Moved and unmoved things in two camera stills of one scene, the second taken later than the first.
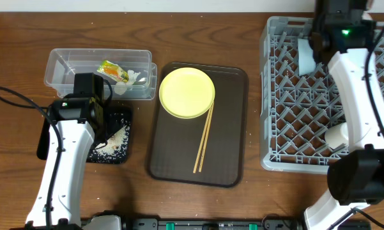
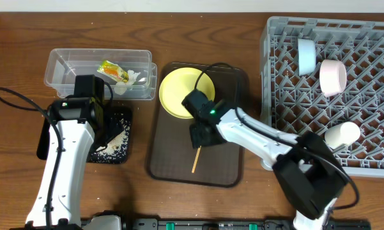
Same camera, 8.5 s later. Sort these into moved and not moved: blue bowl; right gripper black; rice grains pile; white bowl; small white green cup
Moved: white bowl; right gripper black
Not moved: rice grains pile; blue bowl; small white green cup
